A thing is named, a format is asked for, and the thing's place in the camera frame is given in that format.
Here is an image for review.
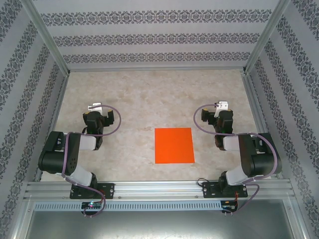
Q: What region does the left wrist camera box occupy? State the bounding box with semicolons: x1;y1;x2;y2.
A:
87;102;103;112

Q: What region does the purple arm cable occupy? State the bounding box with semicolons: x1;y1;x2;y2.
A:
61;105;122;219
193;102;279;215

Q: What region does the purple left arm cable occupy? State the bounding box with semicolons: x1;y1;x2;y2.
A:
61;105;122;219

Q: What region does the aluminium frame post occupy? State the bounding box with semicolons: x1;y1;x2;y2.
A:
23;0;70;75
244;0;292;73

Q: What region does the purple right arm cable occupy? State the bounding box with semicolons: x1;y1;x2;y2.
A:
193;102;279;215

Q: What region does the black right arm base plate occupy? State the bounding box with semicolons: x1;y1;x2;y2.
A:
202;181;249;199

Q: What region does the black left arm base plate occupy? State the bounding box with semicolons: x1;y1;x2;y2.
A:
69;183;115;200

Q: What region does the slotted grey cable duct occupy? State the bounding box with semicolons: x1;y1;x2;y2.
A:
33;202;222;211

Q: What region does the grey metal sheet panel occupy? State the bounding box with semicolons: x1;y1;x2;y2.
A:
14;199;307;239

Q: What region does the aluminium mounting rail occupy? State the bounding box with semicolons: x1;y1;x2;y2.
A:
23;181;292;200

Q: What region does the left controller board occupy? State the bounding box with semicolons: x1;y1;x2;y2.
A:
81;202;103;210

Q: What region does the aluminium back rail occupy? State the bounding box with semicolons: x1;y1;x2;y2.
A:
68;66;246;73

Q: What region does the orange square cloth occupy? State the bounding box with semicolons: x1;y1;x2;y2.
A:
154;127;195;165

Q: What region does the aluminium side rail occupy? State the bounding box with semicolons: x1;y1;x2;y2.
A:
34;73;70;182
241;72;284;180

